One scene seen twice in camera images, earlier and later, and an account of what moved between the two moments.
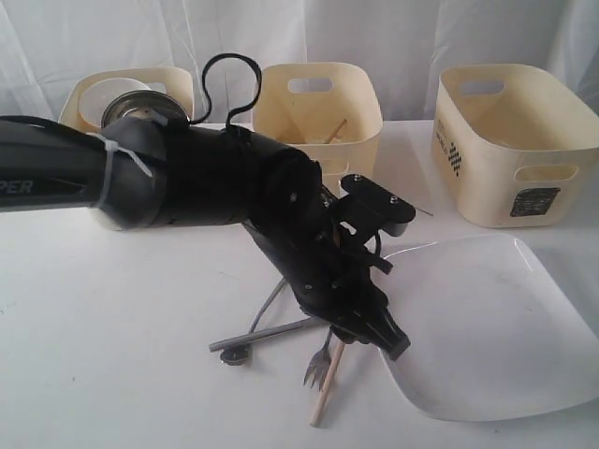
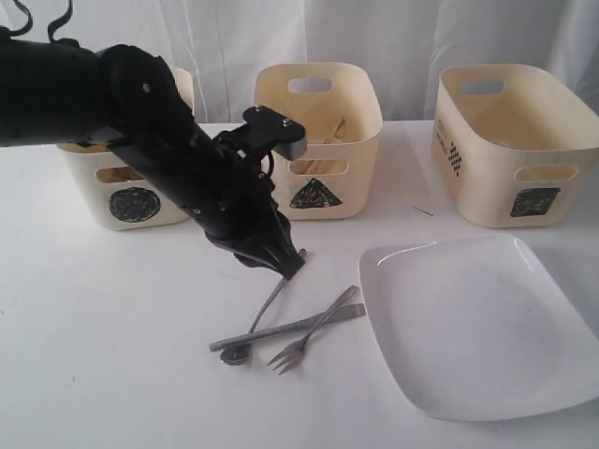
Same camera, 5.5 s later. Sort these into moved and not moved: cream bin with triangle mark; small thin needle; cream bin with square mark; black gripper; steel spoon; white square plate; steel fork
Moved: black gripper; steel fork
Not moved: cream bin with square mark; small thin needle; steel spoon; white square plate; cream bin with triangle mark
